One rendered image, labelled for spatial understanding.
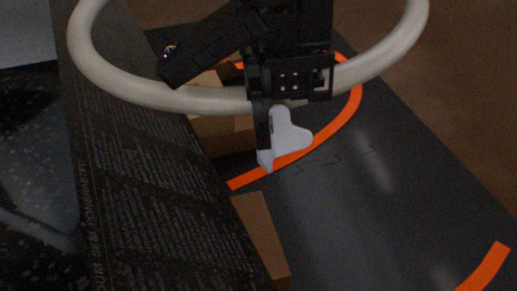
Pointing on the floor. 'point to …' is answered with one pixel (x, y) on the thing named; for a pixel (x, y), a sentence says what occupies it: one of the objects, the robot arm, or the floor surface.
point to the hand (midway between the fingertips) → (259, 147)
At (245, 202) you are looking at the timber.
